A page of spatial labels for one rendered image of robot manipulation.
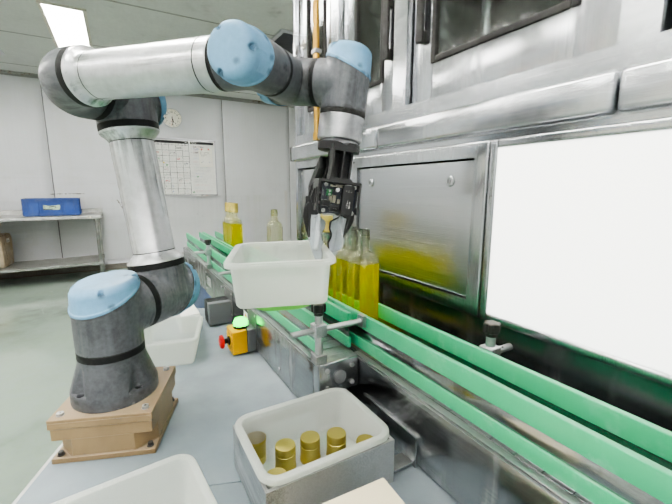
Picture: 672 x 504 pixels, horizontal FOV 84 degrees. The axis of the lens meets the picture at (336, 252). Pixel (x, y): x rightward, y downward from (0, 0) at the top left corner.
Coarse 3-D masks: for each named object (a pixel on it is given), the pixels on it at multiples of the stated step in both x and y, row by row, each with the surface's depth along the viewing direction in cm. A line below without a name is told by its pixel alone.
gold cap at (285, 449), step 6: (288, 438) 63; (276, 444) 62; (282, 444) 62; (288, 444) 62; (294, 444) 62; (276, 450) 61; (282, 450) 60; (288, 450) 60; (294, 450) 61; (276, 456) 61; (282, 456) 60; (288, 456) 60; (294, 456) 61; (276, 462) 61; (282, 462) 60; (288, 462) 61; (294, 462) 62; (288, 468) 61; (294, 468) 62
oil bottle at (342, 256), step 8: (344, 248) 89; (352, 248) 88; (336, 256) 90; (344, 256) 87; (336, 264) 91; (344, 264) 88; (336, 272) 91; (344, 272) 88; (336, 280) 91; (344, 280) 88; (336, 288) 92; (344, 288) 89; (336, 296) 92; (344, 296) 89
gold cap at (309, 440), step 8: (304, 432) 65; (312, 432) 65; (304, 440) 63; (312, 440) 63; (304, 448) 62; (312, 448) 62; (304, 456) 63; (312, 456) 63; (320, 456) 64; (304, 464) 63
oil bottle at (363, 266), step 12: (360, 252) 83; (372, 252) 84; (348, 264) 86; (360, 264) 82; (372, 264) 83; (348, 276) 86; (360, 276) 82; (372, 276) 84; (348, 288) 87; (360, 288) 83; (372, 288) 84; (348, 300) 87; (360, 300) 83; (372, 300) 85; (372, 312) 85
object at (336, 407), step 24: (264, 408) 67; (288, 408) 68; (312, 408) 71; (336, 408) 73; (360, 408) 68; (240, 432) 60; (264, 432) 66; (288, 432) 69; (360, 432) 67; (384, 432) 60; (336, 456) 55; (264, 480) 51; (288, 480) 51
